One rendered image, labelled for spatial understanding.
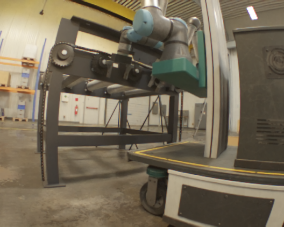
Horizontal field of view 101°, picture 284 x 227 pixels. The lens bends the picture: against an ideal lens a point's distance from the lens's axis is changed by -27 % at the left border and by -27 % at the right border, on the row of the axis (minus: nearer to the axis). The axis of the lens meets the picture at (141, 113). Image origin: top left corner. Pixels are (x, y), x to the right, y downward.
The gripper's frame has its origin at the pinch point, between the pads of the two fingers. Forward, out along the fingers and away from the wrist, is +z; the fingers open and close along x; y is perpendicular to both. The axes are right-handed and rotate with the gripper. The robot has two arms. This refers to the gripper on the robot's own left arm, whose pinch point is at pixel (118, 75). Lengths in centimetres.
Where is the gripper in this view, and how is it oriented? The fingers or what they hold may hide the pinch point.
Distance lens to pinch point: 103.6
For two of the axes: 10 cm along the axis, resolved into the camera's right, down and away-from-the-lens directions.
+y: -6.5, -4.1, 6.4
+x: -7.2, 0.6, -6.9
